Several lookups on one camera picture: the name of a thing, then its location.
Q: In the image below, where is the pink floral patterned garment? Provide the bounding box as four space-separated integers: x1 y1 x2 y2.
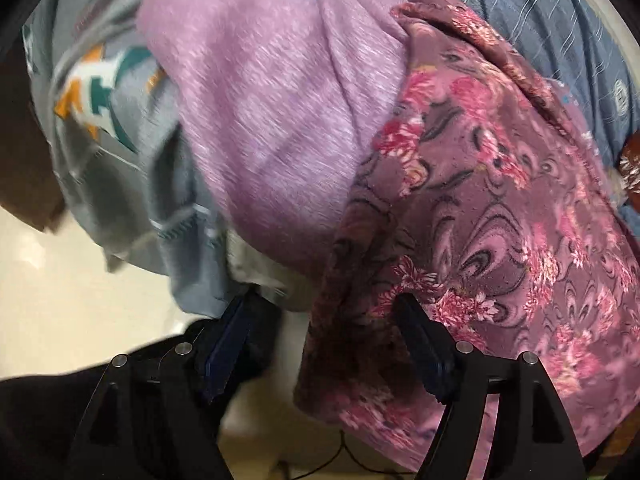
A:
294 0 639 470

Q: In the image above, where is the grey floral bed sheet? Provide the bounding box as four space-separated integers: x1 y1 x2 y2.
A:
22 0 302 321

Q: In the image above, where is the blue plaid quilt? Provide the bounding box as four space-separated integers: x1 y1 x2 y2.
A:
461 0 639 167

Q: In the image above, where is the brown wooden headboard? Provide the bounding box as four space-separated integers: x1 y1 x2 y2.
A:
0 38 65 232

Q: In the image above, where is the black cable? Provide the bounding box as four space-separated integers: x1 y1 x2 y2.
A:
276 429 417 480

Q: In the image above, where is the purple floral blanket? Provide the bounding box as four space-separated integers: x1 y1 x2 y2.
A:
137 0 406 278

